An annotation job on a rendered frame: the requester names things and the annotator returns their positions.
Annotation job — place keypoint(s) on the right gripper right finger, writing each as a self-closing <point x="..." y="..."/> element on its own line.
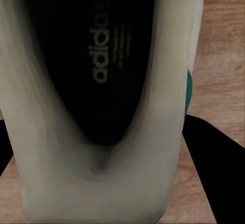
<point x="220" y="163"/>

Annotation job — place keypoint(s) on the gym shoe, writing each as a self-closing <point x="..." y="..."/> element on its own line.
<point x="94" y="96"/>

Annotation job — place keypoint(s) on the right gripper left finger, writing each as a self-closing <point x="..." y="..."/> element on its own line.
<point x="6" y="152"/>

